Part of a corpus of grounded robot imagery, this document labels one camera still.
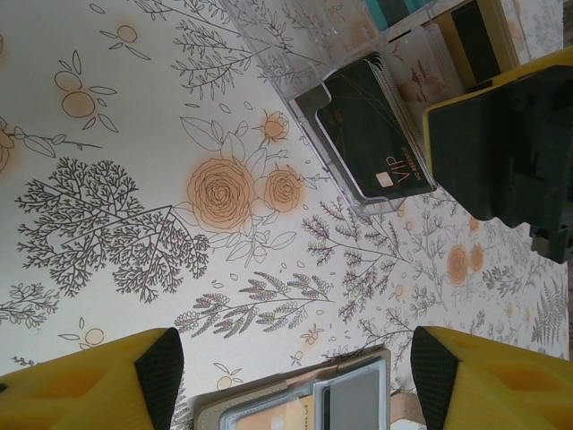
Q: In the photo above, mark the gold credit card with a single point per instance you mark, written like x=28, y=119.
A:
x=268, y=418

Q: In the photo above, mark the grey leather card holder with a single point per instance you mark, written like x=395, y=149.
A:
x=210, y=416

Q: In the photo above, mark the white card stack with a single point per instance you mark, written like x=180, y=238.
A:
x=425, y=67

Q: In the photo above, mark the clear acrylic card organizer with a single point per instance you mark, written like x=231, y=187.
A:
x=286, y=54

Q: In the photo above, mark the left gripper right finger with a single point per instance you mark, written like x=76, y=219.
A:
x=501, y=389

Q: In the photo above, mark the teal card stack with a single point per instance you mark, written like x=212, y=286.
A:
x=398, y=9

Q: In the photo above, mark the black card stack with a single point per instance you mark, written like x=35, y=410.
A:
x=371, y=134

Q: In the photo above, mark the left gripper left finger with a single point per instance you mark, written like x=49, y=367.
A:
x=67, y=394

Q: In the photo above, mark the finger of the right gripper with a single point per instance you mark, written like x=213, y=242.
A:
x=492, y=148

